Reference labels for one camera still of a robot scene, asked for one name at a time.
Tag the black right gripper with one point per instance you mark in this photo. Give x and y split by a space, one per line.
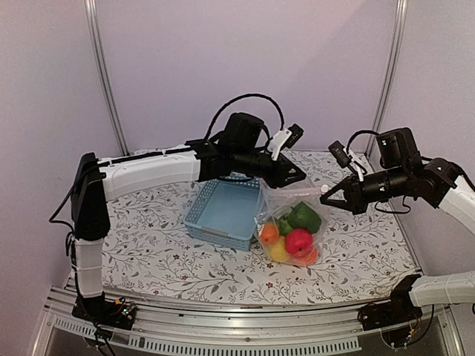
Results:
355 201

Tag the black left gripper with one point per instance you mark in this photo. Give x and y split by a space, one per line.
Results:
278 177

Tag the green toy pepper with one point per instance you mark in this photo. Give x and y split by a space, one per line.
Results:
300 216

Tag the clear zip top bag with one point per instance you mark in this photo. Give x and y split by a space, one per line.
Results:
277 201

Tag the green orange toy mango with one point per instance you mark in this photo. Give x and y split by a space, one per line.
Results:
269 234

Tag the red toy apple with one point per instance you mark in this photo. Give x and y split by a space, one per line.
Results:
298 242

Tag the orange toy orange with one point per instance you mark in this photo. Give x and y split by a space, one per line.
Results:
311 257

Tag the yellow toy lemon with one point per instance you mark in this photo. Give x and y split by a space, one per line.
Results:
278 252

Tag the yellow toy banana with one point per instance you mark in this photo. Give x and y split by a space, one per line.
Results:
261 221

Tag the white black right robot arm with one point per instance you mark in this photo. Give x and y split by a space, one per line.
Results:
442 184

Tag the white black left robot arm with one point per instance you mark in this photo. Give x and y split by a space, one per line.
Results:
233 150

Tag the blue perforated plastic basket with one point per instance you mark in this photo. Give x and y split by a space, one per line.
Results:
224 212

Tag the floral patterned table mat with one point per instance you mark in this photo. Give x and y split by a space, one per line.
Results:
148 249

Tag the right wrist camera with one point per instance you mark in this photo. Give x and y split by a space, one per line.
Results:
346 158

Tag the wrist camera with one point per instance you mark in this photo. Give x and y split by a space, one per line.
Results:
346 158
284 138

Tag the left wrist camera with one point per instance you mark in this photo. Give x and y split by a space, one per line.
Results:
284 138

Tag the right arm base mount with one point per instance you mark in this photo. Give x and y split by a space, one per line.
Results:
398 309

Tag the aluminium front rail frame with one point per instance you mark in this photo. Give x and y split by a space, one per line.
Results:
168 326

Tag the right aluminium corner post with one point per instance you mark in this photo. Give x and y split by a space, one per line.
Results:
390 73

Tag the aluminium corner post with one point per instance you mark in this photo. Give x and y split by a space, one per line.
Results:
104 78
390 73

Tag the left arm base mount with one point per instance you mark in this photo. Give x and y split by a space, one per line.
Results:
118 314

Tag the left aluminium corner post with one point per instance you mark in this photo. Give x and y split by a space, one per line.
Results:
104 78

